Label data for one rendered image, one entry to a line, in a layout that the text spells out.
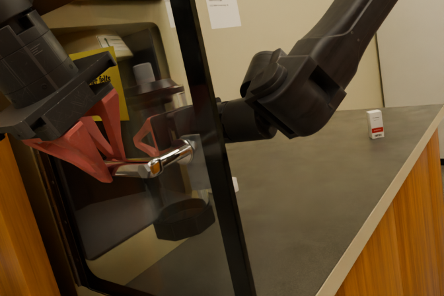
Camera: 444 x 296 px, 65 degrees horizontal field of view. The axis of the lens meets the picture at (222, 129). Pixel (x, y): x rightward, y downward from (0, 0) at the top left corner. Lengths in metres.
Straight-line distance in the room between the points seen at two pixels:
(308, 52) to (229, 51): 1.18
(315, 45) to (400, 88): 3.06
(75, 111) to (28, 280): 0.25
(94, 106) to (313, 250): 0.44
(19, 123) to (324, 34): 0.29
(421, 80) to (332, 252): 2.85
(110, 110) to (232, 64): 1.27
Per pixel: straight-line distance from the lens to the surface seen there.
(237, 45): 1.61
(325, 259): 0.61
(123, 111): 0.38
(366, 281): 0.84
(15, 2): 0.30
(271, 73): 0.37
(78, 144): 0.30
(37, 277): 0.49
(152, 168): 0.30
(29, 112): 0.28
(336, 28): 0.40
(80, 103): 0.29
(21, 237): 0.47
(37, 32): 0.30
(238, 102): 0.44
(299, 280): 0.57
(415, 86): 3.41
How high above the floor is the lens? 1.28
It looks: 11 degrees down
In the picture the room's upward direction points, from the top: 12 degrees counter-clockwise
